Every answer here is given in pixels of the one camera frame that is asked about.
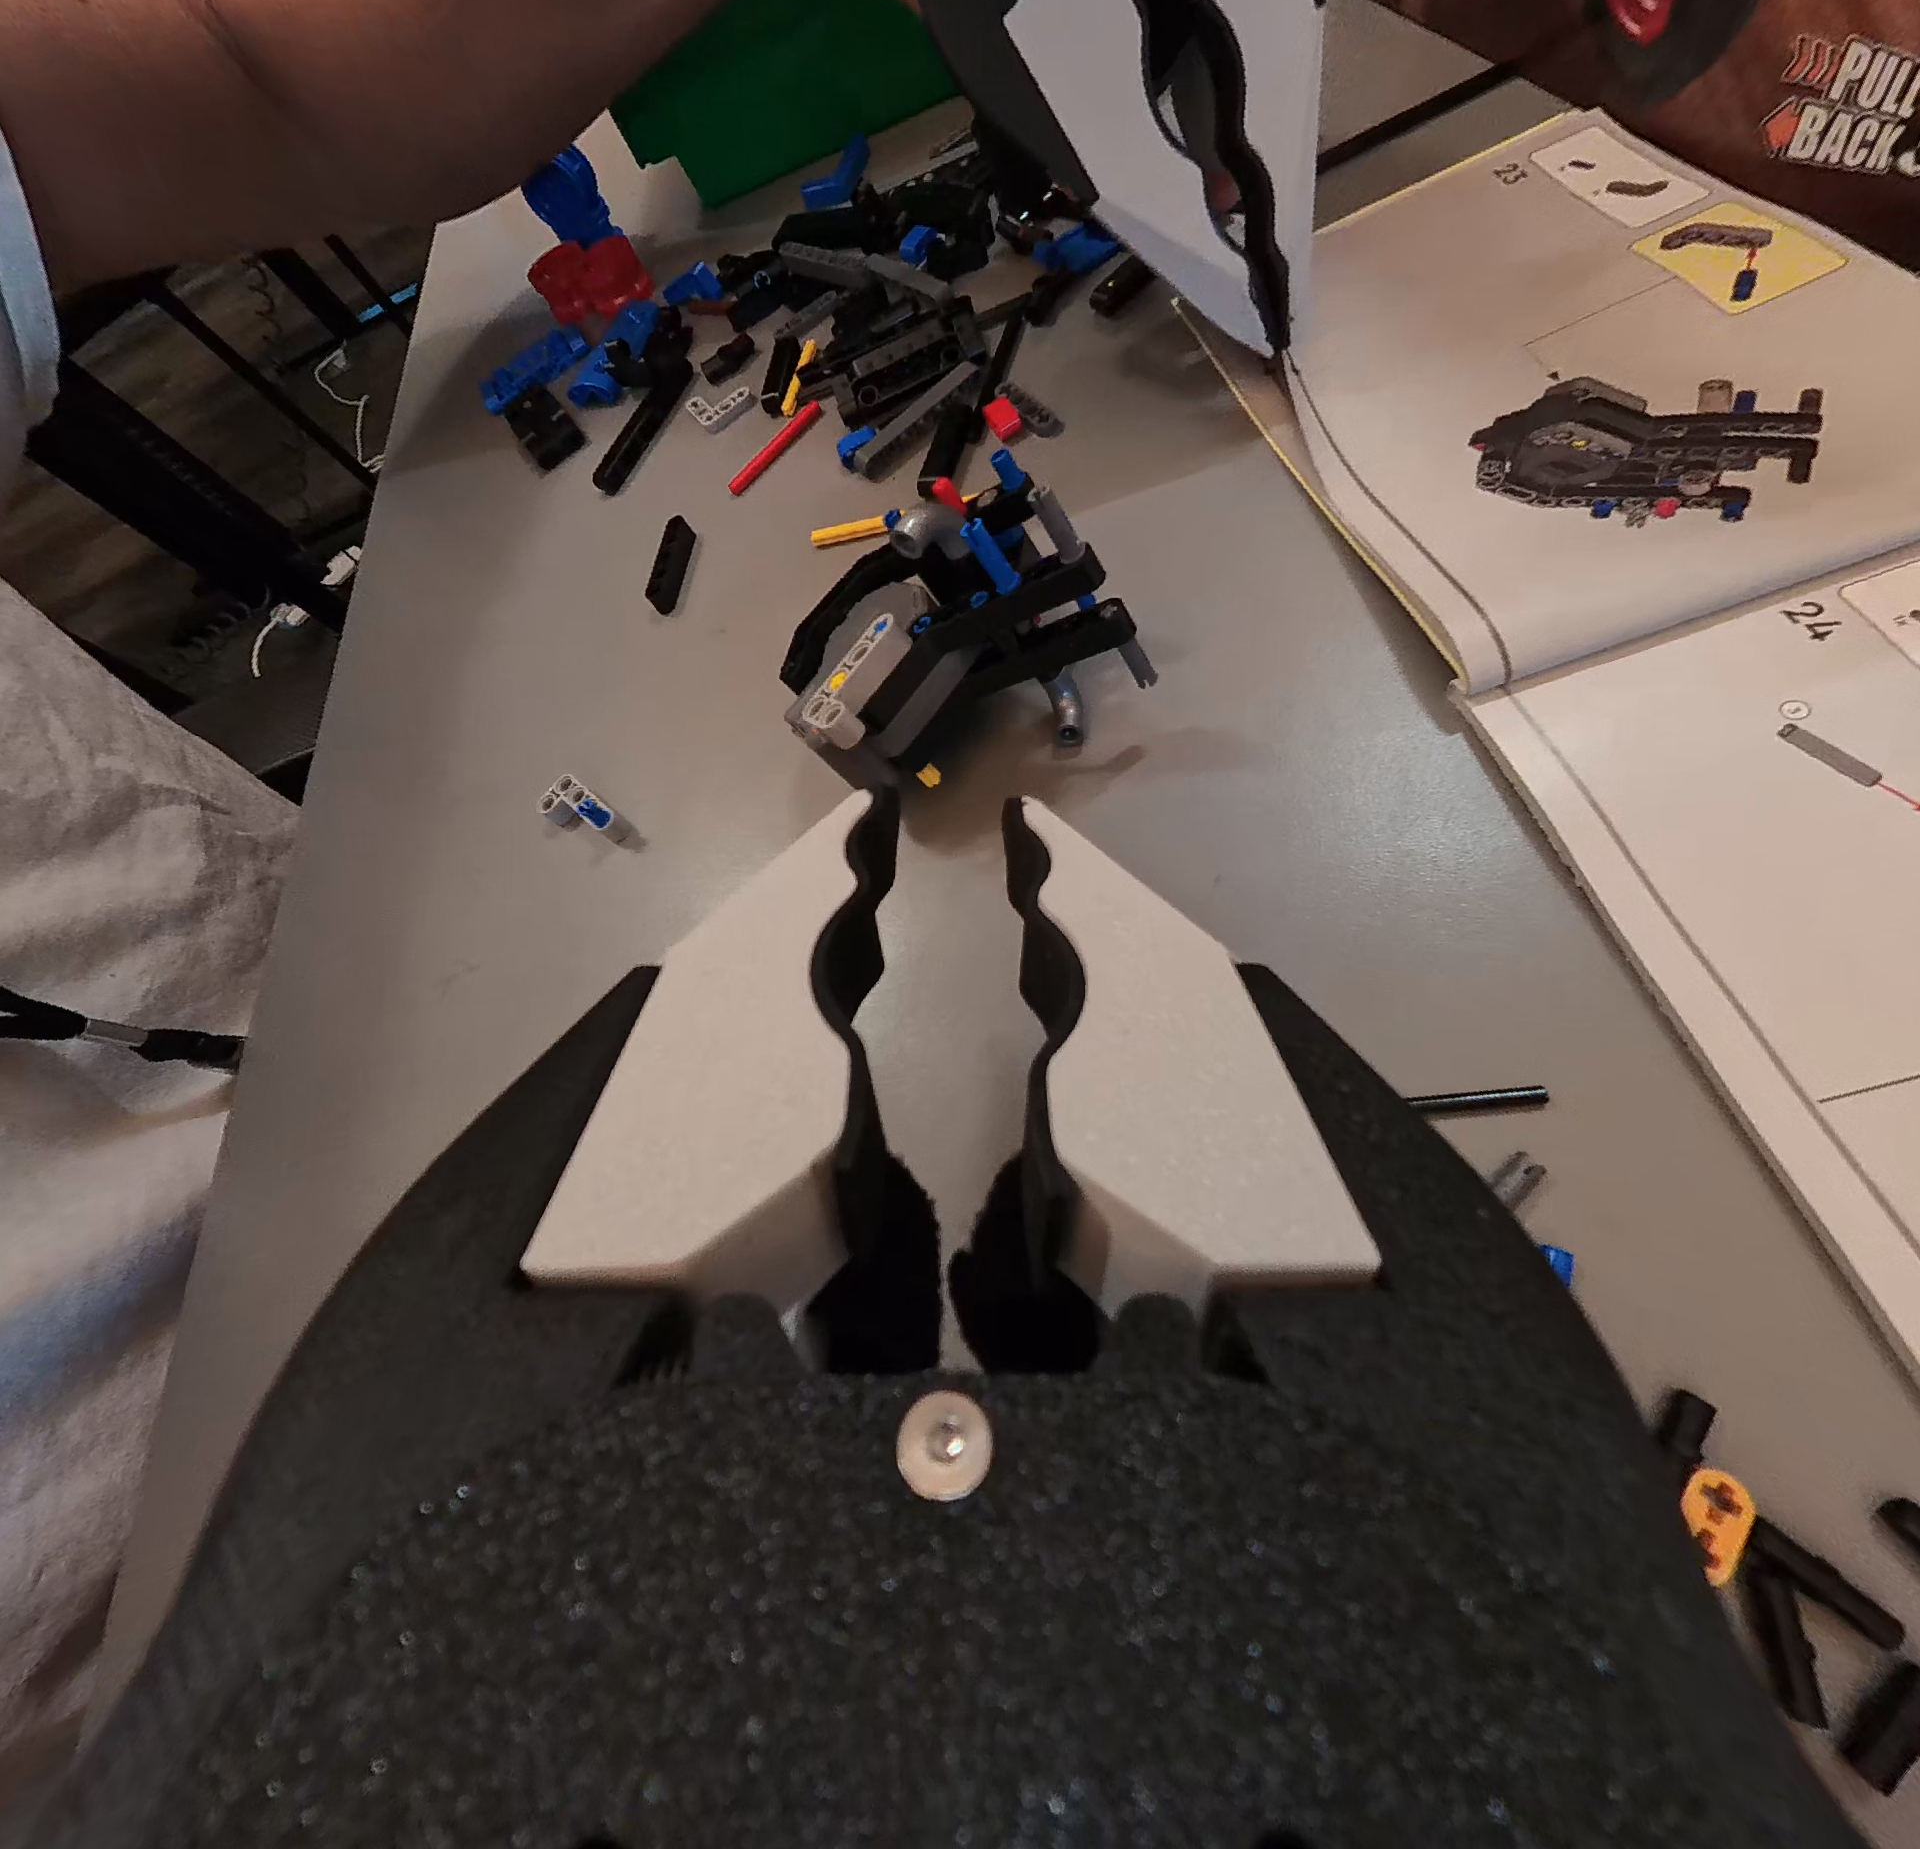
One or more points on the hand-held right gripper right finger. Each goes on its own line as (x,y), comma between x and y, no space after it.
(1202,1130)

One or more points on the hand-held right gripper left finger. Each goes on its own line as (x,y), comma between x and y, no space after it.
(706,1115)

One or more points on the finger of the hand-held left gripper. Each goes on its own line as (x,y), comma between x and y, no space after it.
(1095,94)
(1276,48)

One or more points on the grey angled beam blue pin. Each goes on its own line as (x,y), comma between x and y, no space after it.
(578,801)

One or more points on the black toy chassis assembly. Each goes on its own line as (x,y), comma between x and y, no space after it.
(960,634)

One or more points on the instruction booklet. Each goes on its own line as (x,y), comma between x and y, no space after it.
(1576,559)

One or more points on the person's left forearm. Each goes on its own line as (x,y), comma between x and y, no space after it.
(375,65)

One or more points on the monster truck set box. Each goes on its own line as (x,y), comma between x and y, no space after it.
(1726,48)

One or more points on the green plastic bin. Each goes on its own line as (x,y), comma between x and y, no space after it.
(781,94)

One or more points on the short black axle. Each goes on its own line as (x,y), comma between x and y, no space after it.
(1479,1099)

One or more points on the pile of loose brick pieces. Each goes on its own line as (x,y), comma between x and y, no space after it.
(901,334)

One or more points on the grey axle connector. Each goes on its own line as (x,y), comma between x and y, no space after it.
(1519,1179)

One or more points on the red small brick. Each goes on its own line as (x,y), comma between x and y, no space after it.
(1001,417)

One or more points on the blue thin beam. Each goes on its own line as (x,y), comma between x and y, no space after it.
(1555,1262)

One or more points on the red axle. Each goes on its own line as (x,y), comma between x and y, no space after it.
(778,447)

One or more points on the yellow axle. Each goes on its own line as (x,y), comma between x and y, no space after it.
(848,530)

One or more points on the small black beam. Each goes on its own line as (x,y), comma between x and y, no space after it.
(670,567)

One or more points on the orange short beam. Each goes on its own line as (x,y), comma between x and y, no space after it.
(1718,1519)

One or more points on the person's white t-shirt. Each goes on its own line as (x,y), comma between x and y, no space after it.
(107,859)

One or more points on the scattered small brick pieces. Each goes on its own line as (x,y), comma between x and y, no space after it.
(1825,1578)

